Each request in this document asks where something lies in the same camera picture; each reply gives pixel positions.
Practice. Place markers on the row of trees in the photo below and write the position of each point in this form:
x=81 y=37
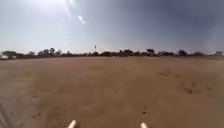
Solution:
x=123 y=52

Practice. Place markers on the tall thin tower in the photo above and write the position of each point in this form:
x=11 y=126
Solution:
x=95 y=48

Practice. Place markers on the robot's own part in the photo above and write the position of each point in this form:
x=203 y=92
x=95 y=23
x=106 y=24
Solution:
x=71 y=124
x=143 y=125

